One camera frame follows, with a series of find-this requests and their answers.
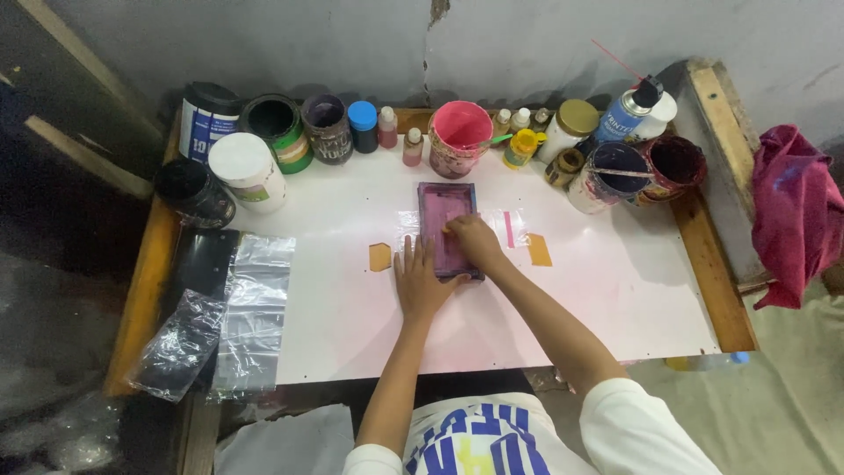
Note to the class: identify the person's left hand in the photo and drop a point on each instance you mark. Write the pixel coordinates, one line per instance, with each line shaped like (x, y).
(419, 287)

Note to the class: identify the person's right hand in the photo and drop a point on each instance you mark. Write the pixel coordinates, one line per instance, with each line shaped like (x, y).
(478, 243)

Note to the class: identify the person's right fingers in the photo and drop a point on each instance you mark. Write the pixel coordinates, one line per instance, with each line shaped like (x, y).
(452, 227)

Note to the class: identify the purple screen printing frame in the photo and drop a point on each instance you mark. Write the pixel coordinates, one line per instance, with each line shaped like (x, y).
(442, 204)

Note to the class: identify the clear plastic bag pink strip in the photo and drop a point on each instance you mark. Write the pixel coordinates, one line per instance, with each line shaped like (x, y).
(498, 227)

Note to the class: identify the tan tape piece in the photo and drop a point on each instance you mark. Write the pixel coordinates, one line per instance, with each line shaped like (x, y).
(539, 250)
(380, 257)

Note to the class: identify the pink paint bucket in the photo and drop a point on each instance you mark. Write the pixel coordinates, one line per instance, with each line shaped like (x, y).
(456, 142)

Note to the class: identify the pink small bottle white cap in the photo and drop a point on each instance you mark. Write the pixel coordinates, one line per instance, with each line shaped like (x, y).
(413, 148)

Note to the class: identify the green stirring stick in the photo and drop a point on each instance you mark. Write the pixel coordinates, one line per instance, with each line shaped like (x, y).
(493, 140)

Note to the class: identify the yellow squeeze bottle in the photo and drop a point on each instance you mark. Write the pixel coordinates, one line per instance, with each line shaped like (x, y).
(521, 149)

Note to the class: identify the amber small bottle white cap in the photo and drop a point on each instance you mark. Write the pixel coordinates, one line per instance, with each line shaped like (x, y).
(501, 124)

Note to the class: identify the red small bottle white cap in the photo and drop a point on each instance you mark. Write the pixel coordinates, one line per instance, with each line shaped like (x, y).
(388, 128)

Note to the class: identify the small brown open jar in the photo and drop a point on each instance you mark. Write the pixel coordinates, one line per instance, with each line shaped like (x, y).
(564, 167)

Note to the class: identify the clear small bottle white cap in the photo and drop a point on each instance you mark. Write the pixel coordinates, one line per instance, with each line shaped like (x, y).
(521, 119)

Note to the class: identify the dark bottle blue cap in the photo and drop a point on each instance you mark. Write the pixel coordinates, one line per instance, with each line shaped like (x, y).
(362, 126)

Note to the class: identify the dark small dropper bottle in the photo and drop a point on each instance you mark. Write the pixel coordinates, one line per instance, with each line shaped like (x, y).
(541, 119)

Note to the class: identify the white jar gold lid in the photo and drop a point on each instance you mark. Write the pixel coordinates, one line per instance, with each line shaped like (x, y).
(566, 130)

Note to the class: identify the white board sheet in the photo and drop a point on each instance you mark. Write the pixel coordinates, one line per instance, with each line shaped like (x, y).
(593, 290)

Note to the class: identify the purple stained brown jar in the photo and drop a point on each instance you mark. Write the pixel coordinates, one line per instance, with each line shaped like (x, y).
(328, 132)

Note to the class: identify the dark purple paint tub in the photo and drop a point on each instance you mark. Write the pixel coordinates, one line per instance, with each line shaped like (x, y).
(605, 179)

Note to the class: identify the paint stained stirring stick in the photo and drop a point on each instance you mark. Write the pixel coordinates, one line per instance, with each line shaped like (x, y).
(620, 173)

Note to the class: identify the green open paint jar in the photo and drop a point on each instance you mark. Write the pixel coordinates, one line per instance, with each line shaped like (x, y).
(280, 135)

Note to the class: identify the blue spray can red straw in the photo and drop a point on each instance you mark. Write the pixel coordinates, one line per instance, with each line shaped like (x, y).
(623, 115)

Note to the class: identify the white plastic jar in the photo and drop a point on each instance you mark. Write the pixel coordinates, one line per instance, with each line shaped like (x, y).
(249, 173)

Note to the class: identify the white shirt blue print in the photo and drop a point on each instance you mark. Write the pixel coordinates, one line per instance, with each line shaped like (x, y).
(514, 435)

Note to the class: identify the stack of clear plastic bags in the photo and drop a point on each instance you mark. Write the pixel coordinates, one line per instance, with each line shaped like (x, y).
(254, 316)

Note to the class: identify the dark red paint tub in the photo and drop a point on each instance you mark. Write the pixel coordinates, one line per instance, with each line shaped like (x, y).
(674, 168)

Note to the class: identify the white plastic bottle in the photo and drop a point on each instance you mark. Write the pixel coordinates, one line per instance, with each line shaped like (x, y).
(656, 117)

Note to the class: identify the black sheet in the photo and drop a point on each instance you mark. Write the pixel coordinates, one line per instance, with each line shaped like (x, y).
(206, 260)

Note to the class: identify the black paint jar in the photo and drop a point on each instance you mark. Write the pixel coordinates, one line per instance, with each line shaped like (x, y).
(192, 192)

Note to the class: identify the white blue can black lid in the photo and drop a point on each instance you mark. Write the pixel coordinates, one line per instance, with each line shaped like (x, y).
(206, 125)

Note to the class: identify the wooden framed screen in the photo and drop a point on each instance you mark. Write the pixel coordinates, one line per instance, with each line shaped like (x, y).
(715, 165)

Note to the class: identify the white cloth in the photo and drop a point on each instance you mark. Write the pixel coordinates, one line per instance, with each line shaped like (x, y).
(287, 443)

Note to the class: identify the clear water bottle blue cap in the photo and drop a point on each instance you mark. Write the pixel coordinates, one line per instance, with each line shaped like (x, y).
(709, 361)

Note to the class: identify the crumpled clear plastic bag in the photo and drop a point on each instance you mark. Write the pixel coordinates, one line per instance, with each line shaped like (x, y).
(181, 346)

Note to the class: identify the wooden table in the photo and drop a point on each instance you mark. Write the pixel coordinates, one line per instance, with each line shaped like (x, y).
(142, 297)

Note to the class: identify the red cloth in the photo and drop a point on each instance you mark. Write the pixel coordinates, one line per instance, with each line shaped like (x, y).
(798, 211)

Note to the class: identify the dark wooden framed panel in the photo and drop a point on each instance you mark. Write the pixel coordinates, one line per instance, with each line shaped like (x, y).
(72, 112)

